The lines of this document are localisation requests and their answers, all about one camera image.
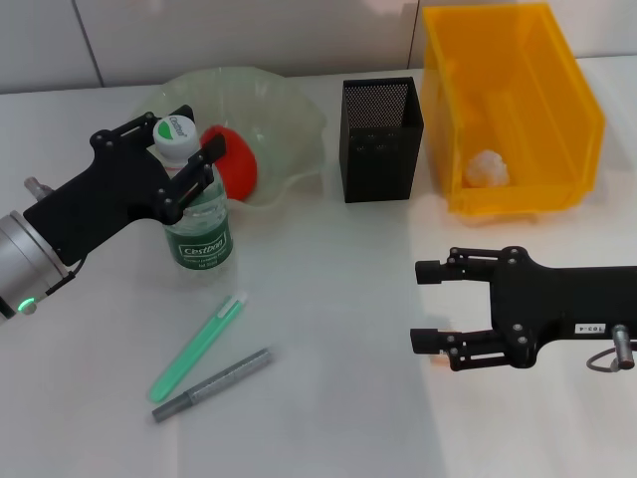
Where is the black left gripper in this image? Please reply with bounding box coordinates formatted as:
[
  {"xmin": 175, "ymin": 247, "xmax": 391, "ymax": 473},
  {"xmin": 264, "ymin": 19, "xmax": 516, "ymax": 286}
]
[{"xmin": 23, "ymin": 104, "xmax": 228, "ymax": 266}]

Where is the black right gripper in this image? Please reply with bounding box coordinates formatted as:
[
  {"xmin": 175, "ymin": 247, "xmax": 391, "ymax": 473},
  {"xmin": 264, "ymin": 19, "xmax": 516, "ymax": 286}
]
[{"xmin": 409, "ymin": 246, "xmax": 637, "ymax": 372}]

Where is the red-orange fruit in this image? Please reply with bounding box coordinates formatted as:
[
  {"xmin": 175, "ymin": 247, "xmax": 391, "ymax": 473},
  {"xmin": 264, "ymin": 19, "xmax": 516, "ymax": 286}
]
[{"xmin": 198, "ymin": 124, "xmax": 260, "ymax": 202}]

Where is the clear green-label water bottle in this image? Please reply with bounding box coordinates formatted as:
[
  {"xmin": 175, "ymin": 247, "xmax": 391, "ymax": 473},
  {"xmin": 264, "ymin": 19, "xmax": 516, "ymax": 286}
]
[{"xmin": 152, "ymin": 114, "xmax": 235, "ymax": 285}]

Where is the white paper ball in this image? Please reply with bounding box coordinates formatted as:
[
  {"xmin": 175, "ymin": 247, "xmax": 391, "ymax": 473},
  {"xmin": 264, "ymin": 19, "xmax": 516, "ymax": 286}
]
[{"xmin": 465, "ymin": 148, "xmax": 512, "ymax": 188}]

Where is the mint green pen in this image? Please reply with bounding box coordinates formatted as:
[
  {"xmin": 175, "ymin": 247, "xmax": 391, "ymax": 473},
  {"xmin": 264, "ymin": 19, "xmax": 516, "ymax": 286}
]
[{"xmin": 147, "ymin": 289, "xmax": 249, "ymax": 403}]

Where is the green glass fruit bowl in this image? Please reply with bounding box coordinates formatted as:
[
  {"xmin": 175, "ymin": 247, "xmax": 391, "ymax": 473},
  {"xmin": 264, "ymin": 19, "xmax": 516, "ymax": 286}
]
[{"xmin": 122, "ymin": 68, "xmax": 327, "ymax": 208}]

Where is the black mesh pen holder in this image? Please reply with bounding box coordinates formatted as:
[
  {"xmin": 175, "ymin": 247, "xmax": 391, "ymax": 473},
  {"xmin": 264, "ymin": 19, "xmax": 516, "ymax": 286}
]
[{"xmin": 337, "ymin": 77, "xmax": 424, "ymax": 204}]

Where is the grey marker pen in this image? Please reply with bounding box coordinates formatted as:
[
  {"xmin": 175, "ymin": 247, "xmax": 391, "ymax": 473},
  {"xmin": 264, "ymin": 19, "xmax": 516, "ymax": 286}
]
[{"xmin": 151, "ymin": 348, "xmax": 274, "ymax": 424}]

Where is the orange plastic bin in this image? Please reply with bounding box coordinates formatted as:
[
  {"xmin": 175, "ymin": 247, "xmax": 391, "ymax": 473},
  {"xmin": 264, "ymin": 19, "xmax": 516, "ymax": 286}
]
[{"xmin": 421, "ymin": 3, "xmax": 607, "ymax": 216}]

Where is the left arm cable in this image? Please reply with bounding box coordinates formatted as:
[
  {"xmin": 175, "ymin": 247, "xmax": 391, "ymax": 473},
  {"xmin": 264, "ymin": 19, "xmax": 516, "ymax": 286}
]
[{"xmin": 47, "ymin": 256, "xmax": 86, "ymax": 295}]

